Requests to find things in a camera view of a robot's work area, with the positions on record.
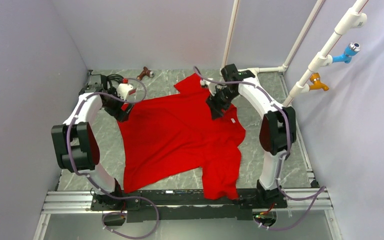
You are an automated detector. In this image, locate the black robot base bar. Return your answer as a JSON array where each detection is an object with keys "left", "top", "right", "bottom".
[{"left": 90, "top": 188, "right": 288, "bottom": 223}]

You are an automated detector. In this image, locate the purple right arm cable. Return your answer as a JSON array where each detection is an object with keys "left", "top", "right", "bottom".
[{"left": 192, "top": 65, "right": 327, "bottom": 232}]

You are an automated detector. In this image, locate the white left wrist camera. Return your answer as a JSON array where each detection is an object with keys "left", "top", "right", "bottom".
[{"left": 116, "top": 78, "right": 136, "bottom": 100}]

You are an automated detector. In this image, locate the coiled black cable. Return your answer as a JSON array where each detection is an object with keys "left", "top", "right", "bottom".
[{"left": 104, "top": 73, "right": 125, "bottom": 89}]

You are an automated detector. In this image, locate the brown pipe fitting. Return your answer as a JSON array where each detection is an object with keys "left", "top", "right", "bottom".
[{"left": 136, "top": 66, "right": 155, "bottom": 81}]

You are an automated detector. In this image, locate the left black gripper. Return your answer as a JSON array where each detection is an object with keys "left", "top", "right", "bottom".
[{"left": 103, "top": 87, "right": 134, "bottom": 123}]

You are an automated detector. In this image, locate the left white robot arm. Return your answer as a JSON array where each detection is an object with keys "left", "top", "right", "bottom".
[{"left": 51, "top": 74, "right": 135, "bottom": 210}]

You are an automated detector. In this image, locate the red t-shirt garment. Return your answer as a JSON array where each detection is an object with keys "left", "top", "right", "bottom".
[{"left": 118, "top": 74, "right": 246, "bottom": 200}]

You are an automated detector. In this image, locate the blue pipe tap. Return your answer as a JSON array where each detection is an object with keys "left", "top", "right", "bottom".
[{"left": 332, "top": 42, "right": 361, "bottom": 64}]

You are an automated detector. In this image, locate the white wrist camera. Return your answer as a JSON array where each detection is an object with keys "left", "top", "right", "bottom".
[
  {"left": 199, "top": 79, "right": 217, "bottom": 96},
  {"left": 116, "top": 78, "right": 136, "bottom": 100}
]

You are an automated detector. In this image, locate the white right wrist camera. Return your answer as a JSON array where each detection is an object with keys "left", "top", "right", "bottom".
[{"left": 199, "top": 79, "right": 217, "bottom": 96}]

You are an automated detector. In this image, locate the white pvc pipe frame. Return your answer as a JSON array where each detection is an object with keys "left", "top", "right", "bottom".
[{"left": 221, "top": 0, "right": 368, "bottom": 106}]

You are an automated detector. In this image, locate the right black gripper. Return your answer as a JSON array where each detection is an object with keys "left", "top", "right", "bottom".
[{"left": 204, "top": 86, "right": 239, "bottom": 121}]

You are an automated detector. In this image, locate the orange pipe tap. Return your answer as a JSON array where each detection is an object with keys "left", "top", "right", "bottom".
[{"left": 309, "top": 72, "right": 330, "bottom": 92}]

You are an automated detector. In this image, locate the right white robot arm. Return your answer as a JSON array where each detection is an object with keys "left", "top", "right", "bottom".
[{"left": 200, "top": 64, "right": 297, "bottom": 208}]

